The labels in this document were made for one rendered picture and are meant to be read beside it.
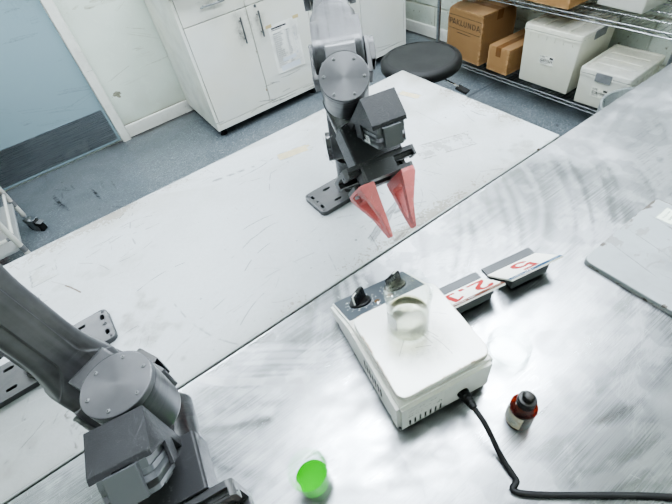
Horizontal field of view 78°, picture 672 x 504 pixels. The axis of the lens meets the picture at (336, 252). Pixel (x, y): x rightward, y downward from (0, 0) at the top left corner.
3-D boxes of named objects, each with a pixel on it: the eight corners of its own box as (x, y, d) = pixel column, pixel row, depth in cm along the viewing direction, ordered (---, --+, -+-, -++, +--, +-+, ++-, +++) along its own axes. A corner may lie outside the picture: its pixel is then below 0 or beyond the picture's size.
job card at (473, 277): (425, 295, 63) (426, 278, 60) (475, 272, 65) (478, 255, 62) (448, 326, 59) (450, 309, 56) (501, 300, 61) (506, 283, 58)
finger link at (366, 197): (432, 218, 52) (402, 151, 53) (382, 240, 51) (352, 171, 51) (414, 227, 59) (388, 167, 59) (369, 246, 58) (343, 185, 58)
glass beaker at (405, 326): (421, 354, 48) (423, 315, 42) (378, 338, 50) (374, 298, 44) (439, 314, 51) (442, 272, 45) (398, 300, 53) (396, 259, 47)
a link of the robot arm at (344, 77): (389, 94, 46) (374, -13, 46) (311, 106, 46) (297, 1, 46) (383, 127, 57) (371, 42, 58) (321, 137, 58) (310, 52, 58)
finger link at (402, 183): (438, 216, 53) (408, 149, 53) (388, 238, 51) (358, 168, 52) (419, 225, 59) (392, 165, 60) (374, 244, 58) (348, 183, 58)
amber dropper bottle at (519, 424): (524, 404, 51) (537, 379, 46) (535, 429, 49) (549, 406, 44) (500, 408, 51) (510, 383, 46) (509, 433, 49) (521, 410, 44)
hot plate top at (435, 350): (351, 322, 53) (350, 318, 52) (431, 283, 55) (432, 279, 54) (400, 405, 45) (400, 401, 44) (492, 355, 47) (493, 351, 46)
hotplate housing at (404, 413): (331, 315, 63) (322, 282, 57) (405, 280, 66) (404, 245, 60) (408, 453, 49) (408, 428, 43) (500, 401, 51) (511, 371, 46)
